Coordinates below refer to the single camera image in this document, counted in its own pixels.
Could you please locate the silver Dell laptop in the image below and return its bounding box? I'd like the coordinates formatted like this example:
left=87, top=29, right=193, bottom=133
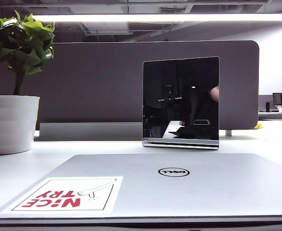
left=0, top=153, right=282, bottom=227

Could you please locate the glossy black standing tablet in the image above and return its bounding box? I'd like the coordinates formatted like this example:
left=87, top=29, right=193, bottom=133
left=142, top=56, right=221, bottom=150

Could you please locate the grey desk divider panel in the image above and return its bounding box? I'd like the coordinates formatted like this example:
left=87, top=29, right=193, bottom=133
left=20, top=39, right=260, bottom=132

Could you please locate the long ceiling light strip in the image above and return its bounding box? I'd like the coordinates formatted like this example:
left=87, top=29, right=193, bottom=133
left=31, top=13, right=282, bottom=23

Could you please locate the green leafy plant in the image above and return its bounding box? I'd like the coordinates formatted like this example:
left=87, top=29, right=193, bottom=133
left=0, top=3, right=56, bottom=96

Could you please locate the white ribbed plant pot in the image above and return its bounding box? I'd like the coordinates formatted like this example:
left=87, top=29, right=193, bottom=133
left=0, top=94, right=41, bottom=155

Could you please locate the small background monitor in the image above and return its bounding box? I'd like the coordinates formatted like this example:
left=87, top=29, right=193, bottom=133
left=272, top=92, right=282, bottom=107

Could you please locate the grey cable tray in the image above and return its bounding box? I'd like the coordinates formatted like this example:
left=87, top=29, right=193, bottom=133
left=39, top=122, right=144, bottom=141

